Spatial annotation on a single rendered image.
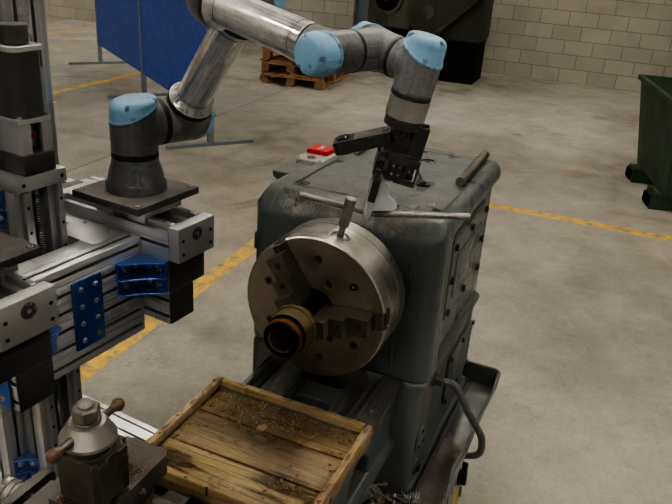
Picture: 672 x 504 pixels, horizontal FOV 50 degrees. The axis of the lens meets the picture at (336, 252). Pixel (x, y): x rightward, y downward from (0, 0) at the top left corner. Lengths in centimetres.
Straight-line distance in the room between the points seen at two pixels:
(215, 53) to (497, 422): 198
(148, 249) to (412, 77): 86
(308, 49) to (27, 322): 75
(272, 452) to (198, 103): 87
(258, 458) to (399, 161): 61
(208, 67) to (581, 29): 980
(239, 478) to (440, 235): 62
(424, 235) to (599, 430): 186
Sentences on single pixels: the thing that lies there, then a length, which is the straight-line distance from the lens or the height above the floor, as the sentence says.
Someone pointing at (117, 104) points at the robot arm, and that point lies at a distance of 182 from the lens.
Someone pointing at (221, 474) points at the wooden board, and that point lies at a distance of 137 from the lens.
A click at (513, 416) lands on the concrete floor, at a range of 315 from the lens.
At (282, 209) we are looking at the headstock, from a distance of 162.
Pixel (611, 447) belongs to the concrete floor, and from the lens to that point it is 314.
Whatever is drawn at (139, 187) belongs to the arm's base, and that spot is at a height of 119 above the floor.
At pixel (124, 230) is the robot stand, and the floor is 107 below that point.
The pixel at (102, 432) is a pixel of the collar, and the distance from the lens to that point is 106.
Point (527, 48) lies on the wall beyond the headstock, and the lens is 1140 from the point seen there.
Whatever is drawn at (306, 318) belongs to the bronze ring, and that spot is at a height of 111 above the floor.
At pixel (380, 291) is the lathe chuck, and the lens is 141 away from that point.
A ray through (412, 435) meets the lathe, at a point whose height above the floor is 72.
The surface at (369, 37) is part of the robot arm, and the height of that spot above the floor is 162.
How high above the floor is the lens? 179
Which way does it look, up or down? 24 degrees down
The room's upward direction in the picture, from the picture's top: 4 degrees clockwise
